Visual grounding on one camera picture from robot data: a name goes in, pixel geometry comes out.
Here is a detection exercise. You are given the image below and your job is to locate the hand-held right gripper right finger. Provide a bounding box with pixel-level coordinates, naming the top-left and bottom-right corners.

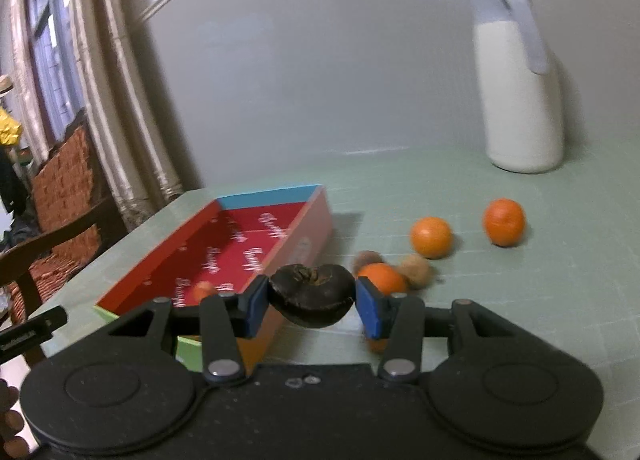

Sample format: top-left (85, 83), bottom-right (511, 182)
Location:
top-left (354, 277), bottom-right (519, 386)

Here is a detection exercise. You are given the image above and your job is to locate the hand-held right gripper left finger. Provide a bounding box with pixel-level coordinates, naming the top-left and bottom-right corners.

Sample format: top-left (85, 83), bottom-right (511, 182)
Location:
top-left (107, 275), bottom-right (271, 386)

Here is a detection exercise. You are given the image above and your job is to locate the dark brown water caltrop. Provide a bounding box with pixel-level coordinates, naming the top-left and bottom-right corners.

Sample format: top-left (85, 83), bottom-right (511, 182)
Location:
top-left (269, 264), bottom-right (357, 330)

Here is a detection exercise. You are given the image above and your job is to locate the red cardboard box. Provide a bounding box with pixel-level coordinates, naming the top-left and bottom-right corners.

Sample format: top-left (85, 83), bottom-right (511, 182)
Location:
top-left (94, 184), bottom-right (335, 372)

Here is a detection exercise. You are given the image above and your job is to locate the person's left hand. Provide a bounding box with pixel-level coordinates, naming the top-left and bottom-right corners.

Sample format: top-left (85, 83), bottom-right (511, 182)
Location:
top-left (0, 379), bottom-right (29, 459)

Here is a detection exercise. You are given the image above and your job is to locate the brown walnut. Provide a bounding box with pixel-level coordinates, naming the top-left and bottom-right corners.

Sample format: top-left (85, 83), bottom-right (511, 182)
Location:
top-left (354, 250), bottom-right (385, 277)
top-left (398, 254), bottom-right (434, 289)

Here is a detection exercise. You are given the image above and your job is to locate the wooden woven chair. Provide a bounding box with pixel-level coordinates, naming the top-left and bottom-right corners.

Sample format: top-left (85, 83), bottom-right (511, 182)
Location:
top-left (0, 110), bottom-right (127, 367)

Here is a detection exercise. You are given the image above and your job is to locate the yellow cloth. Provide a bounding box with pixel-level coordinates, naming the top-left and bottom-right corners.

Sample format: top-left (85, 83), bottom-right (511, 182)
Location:
top-left (0, 106), bottom-right (24, 147)

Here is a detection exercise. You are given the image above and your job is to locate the beige curtain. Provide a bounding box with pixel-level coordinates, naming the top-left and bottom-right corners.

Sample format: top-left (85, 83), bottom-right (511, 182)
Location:
top-left (9, 0), bottom-right (187, 233)

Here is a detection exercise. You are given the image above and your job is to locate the white thermos jug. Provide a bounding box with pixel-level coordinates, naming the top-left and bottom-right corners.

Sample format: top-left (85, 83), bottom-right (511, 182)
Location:
top-left (467, 0), bottom-right (566, 174)

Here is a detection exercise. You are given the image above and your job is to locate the window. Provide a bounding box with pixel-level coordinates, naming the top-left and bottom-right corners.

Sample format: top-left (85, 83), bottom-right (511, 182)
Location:
top-left (24, 0), bottom-right (87, 142)

